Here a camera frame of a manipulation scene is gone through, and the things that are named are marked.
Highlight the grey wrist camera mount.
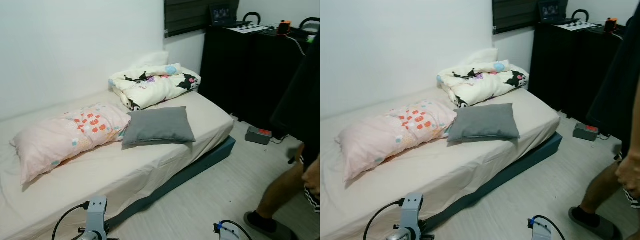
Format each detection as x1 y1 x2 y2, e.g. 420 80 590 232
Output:
216 222 241 240
86 196 109 240
529 217 551 240
400 192 425 240

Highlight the black window blind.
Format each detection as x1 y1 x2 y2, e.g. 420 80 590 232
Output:
492 0 569 35
164 0 239 39

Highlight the pink floral pillow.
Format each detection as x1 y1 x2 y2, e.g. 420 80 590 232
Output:
10 103 132 186
335 99 458 182

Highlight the folded cartoon print blanket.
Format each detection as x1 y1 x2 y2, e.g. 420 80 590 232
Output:
108 63 202 112
436 60 530 108

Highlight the white pillow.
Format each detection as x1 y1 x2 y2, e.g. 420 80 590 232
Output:
131 51 170 70
462 48 499 66

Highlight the standing person left hand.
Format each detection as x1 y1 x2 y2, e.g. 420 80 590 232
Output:
302 154 321 193
616 152 640 198

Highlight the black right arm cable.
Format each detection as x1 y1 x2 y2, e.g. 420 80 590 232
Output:
220 220 253 240
530 215 566 240

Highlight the white cable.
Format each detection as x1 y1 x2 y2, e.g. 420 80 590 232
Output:
286 34 307 57

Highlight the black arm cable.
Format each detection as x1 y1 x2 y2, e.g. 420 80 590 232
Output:
363 199 405 240
52 201 91 240
220 220 253 240
530 215 566 240

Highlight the black cabinet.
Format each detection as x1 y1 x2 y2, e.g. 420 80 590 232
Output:
250 29 313 138
199 25 258 121
570 25 626 126
529 22 586 113

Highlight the black white checkerboard sheet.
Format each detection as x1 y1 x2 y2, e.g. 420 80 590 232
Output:
225 22 275 35
554 19 603 32

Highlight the grey slide sandal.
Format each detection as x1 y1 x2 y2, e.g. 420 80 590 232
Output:
568 206 623 240
243 211 297 240

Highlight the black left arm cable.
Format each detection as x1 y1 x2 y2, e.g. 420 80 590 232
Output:
52 201 91 240
363 199 405 240

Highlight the beige sheeted bed mattress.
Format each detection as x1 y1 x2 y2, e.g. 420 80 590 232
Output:
0 89 236 240
320 85 562 240

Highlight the grey box with red label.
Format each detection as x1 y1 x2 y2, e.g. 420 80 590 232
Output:
244 126 273 146
573 122 600 142

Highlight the standing person in dark shirt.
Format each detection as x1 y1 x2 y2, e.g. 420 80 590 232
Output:
244 35 321 240
568 0 640 240

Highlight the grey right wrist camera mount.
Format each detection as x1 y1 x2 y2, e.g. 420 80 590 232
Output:
529 217 551 240
216 222 241 240

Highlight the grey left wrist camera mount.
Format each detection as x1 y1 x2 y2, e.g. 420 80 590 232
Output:
400 192 425 240
86 196 109 240

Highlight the grey pillow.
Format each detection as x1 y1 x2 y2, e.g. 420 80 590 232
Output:
121 106 197 147
446 103 522 144

